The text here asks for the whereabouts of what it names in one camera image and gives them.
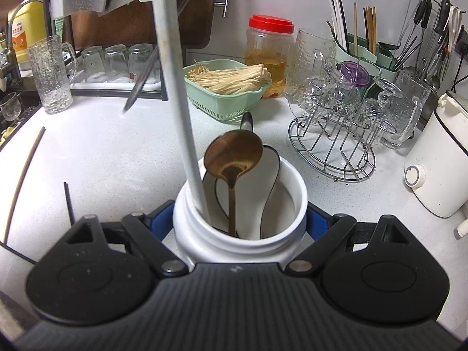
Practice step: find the white chopstick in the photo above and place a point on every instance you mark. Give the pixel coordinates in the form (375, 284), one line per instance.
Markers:
(175, 80)

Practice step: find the bundle of dried beige strips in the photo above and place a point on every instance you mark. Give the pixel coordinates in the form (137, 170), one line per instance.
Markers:
(230, 78)

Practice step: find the black dish rack frame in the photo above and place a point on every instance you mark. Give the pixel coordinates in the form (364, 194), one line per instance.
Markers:
(109, 93)

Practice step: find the black kitchen sink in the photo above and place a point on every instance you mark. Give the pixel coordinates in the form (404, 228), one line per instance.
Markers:
(22, 117)

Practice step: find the dark tall kitchen faucet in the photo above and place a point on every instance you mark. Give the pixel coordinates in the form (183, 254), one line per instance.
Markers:
(7, 65)

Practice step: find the row of hanging kitchen utensils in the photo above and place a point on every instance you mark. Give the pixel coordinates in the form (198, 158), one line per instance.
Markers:
(424, 36)

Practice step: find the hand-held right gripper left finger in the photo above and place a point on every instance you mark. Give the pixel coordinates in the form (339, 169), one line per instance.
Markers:
(161, 219)

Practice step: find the purple round lid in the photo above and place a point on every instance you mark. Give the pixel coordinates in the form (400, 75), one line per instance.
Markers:
(353, 73)

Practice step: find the yellow cloth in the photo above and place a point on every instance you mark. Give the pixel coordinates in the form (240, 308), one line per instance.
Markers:
(5, 135)

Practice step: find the green plastic basket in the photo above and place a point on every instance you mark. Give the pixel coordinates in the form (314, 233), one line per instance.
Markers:
(223, 106)

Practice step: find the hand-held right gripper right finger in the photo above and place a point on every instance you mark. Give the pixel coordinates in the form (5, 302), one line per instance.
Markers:
(318, 223)

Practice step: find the yellow detergent jug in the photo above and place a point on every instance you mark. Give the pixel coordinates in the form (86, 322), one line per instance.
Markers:
(27, 29)

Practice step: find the white electric cooker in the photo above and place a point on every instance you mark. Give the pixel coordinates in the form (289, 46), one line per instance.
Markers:
(442, 161)

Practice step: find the stainless steel spoon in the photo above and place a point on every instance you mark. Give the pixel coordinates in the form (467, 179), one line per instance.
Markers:
(246, 121)

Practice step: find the brown wooden chopstick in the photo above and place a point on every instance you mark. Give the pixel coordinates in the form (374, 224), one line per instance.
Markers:
(23, 186)

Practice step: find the dark wall power outlet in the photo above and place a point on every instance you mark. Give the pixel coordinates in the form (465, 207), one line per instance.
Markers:
(463, 42)

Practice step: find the small white patterned cup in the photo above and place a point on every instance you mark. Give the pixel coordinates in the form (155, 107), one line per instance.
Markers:
(463, 226)

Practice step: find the bundle of assorted chopsticks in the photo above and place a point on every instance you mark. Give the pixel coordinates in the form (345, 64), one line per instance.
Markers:
(342, 25)

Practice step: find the white ceramic mug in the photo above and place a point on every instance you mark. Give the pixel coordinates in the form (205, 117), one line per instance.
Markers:
(237, 248)

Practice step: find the green utensil holder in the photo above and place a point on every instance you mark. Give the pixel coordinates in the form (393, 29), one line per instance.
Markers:
(384, 62)

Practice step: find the small clear glass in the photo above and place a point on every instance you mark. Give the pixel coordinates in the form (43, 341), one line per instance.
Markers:
(140, 58)
(117, 64)
(93, 64)

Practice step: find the wooden cutting board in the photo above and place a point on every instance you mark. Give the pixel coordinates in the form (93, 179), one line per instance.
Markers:
(197, 18)

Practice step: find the clear wine glass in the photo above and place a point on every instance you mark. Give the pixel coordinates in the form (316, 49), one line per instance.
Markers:
(10, 106)

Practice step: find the red-lidded plastic jar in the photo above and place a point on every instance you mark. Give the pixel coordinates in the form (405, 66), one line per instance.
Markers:
(270, 47)

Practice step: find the steel ladle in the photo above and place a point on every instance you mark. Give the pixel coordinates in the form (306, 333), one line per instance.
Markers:
(389, 45)

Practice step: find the chrome curved faucet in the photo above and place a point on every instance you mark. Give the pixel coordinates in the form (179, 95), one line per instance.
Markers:
(18, 11)

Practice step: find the bronze metal spoon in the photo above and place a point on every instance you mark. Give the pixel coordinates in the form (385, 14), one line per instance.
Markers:
(234, 150)

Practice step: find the set of stemmed glasses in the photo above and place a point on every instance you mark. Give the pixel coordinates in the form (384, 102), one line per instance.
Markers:
(343, 95)

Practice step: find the textured glass pitcher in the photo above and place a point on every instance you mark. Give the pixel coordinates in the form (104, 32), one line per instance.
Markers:
(310, 65)
(406, 109)
(51, 76)

